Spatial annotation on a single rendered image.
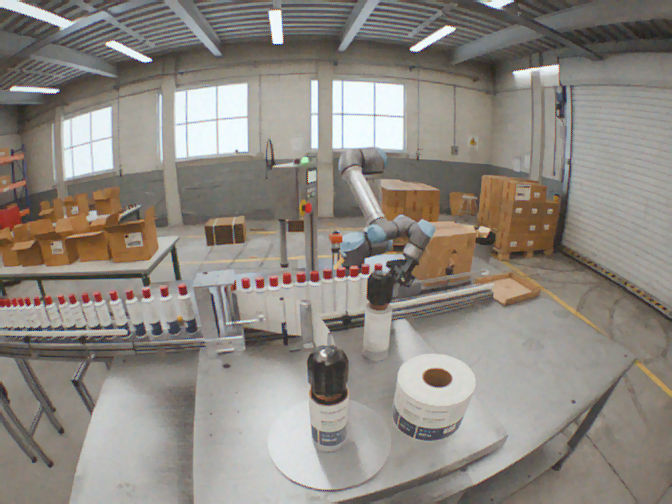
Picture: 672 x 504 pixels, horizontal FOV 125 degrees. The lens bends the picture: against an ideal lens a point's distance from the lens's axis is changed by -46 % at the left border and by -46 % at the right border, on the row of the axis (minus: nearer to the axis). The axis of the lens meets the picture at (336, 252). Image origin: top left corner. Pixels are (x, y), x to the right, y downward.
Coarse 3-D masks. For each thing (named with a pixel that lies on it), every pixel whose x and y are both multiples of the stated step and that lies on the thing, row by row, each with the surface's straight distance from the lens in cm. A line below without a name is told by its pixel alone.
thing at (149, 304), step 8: (144, 288) 125; (144, 296) 125; (152, 296) 127; (144, 304) 126; (152, 304) 125; (152, 312) 126; (152, 320) 128; (152, 328) 130; (160, 328) 131; (160, 336) 132
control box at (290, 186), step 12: (276, 168) 112; (288, 168) 110; (300, 168) 110; (276, 180) 113; (288, 180) 110; (300, 180) 110; (276, 192) 113; (288, 192) 111; (300, 192) 111; (276, 204) 114; (288, 204) 112; (300, 204) 111; (312, 204) 121; (276, 216) 115; (288, 216) 113; (300, 216) 112
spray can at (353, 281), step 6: (354, 270) 122; (348, 276) 126; (354, 276) 123; (348, 282) 125; (354, 282) 123; (348, 288) 126; (354, 288) 125; (348, 294) 127; (354, 294) 126; (348, 300) 128; (354, 300) 127; (348, 306) 129; (354, 306) 128
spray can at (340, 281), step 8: (336, 272) 123; (344, 272) 123; (336, 280) 123; (344, 280) 123; (336, 288) 124; (344, 288) 124; (336, 296) 126; (344, 296) 126; (336, 304) 128; (344, 304) 128
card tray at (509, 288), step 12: (492, 276) 189; (504, 276) 197; (516, 276) 197; (492, 288) 181; (504, 288) 184; (516, 288) 188; (528, 288) 191; (540, 288) 186; (504, 300) 170; (516, 300) 171
